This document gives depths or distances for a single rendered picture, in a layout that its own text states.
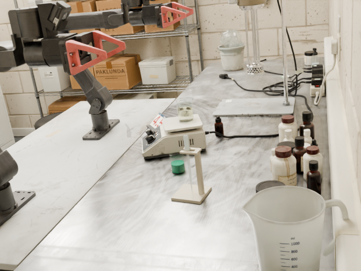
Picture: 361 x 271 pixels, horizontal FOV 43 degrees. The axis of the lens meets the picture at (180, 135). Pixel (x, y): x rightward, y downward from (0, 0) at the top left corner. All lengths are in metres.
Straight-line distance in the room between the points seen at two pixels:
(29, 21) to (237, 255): 0.64
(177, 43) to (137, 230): 3.00
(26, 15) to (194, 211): 0.57
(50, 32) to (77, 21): 0.63
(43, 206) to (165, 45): 2.87
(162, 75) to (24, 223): 2.64
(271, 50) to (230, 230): 2.89
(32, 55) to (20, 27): 0.06
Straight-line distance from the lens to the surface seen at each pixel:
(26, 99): 4.75
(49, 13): 0.99
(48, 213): 1.22
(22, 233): 1.16
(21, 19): 1.02
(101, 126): 1.71
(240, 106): 1.79
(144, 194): 1.20
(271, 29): 3.77
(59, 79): 3.99
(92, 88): 1.67
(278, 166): 1.11
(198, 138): 1.40
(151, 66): 3.70
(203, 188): 1.15
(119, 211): 1.15
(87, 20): 1.63
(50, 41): 0.99
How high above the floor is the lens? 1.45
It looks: 20 degrees down
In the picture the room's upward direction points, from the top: 7 degrees counter-clockwise
